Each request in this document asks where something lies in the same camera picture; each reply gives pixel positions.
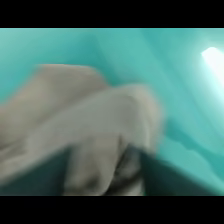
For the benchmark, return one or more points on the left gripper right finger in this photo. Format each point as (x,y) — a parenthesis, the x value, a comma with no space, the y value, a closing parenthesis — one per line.
(166,180)

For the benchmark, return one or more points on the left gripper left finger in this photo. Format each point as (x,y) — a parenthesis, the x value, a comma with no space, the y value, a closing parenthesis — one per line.
(36,176)

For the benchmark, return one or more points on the brown garment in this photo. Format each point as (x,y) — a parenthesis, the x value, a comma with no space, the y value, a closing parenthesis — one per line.
(100,113)

